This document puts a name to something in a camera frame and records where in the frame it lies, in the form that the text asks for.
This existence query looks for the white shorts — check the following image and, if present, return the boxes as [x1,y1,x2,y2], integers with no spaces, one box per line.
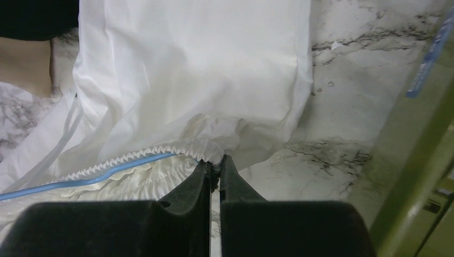
[1,1,313,238]

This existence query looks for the olive green plastic bin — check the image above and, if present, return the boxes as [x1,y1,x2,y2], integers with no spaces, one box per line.
[348,2,453,256]

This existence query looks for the black shorts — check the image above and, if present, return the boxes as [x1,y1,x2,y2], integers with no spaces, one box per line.
[1,0,79,41]

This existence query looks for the blue wire hanger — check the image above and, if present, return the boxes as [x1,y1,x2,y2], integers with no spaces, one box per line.
[1,153,176,201]

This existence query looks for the beige shorts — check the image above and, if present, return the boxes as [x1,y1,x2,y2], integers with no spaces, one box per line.
[1,37,52,98]

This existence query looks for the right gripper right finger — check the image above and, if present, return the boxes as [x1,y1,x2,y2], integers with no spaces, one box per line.
[220,155,376,256]

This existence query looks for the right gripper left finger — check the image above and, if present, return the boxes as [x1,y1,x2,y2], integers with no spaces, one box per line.
[1,161,212,256]

